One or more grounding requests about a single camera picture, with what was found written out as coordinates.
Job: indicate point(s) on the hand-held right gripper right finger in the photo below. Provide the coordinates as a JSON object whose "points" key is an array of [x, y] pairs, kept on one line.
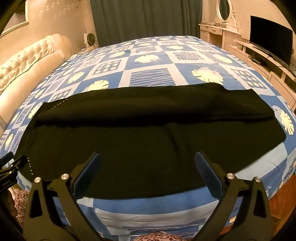
{"points": [[205, 171]]}

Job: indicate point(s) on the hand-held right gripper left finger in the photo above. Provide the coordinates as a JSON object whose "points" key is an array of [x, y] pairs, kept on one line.
{"points": [[87, 173]]}

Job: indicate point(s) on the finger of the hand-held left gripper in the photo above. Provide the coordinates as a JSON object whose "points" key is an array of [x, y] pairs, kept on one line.
{"points": [[16, 163]]}

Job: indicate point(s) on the black pants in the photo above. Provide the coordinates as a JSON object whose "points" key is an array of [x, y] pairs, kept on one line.
{"points": [[138, 139]]}

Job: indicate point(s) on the cream tufted headboard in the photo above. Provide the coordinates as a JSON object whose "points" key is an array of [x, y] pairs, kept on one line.
{"points": [[27, 69]]}

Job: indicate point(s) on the blue patterned bedspread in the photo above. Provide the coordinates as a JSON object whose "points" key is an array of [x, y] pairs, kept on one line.
{"points": [[150, 60]]}

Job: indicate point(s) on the white television cabinet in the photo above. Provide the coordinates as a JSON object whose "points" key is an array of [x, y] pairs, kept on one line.
{"points": [[245, 53]]}

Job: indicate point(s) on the small white fan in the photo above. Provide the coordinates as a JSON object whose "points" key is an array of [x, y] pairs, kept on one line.
{"points": [[90, 39]]}

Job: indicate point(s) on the white dressing table with mirror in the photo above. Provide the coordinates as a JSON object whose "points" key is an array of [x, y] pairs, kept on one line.
{"points": [[217, 30]]}

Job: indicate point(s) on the black flat television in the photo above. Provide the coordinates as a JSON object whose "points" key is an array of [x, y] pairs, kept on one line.
{"points": [[270, 39]]}

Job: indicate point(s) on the dark green curtain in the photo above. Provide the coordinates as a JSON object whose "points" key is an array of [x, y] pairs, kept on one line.
{"points": [[138, 18]]}

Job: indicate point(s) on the framed wall picture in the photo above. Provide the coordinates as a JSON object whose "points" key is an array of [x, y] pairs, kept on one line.
{"points": [[13, 26]]}

